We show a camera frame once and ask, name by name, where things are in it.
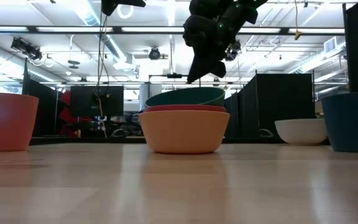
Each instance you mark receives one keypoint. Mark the green bowl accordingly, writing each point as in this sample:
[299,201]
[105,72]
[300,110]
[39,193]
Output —
[185,97]

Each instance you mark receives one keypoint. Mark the black ceiling spotlight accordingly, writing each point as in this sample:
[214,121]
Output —
[26,48]
[154,53]
[233,51]

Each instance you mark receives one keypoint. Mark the black metal frame stand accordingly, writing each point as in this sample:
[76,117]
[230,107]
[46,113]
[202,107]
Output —
[174,75]

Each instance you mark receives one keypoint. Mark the red chair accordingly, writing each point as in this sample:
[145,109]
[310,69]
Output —
[68,115]

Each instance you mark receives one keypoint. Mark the white air vent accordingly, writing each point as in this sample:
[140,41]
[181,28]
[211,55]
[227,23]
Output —
[330,45]

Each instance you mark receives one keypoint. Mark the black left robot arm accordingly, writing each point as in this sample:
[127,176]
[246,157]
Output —
[120,4]

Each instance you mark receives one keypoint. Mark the red bowl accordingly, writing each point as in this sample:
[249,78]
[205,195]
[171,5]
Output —
[183,108]

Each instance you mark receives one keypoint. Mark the peach orange bowl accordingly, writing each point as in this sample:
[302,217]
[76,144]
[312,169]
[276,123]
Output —
[183,132]

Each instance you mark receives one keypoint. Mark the white bowl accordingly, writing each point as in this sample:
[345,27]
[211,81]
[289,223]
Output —
[300,130]

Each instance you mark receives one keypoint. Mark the blue cup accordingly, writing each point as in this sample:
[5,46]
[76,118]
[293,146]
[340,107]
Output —
[346,121]

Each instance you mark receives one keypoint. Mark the narrow black room partition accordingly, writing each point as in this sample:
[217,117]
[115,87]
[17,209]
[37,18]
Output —
[39,105]

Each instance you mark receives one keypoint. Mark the black computer monitor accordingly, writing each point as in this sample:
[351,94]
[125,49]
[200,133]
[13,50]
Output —
[85,101]

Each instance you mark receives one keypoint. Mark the orange cup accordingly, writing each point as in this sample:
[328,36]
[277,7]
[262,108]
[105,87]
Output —
[11,121]

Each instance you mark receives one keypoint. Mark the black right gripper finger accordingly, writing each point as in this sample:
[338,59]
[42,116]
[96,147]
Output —
[200,68]
[218,68]

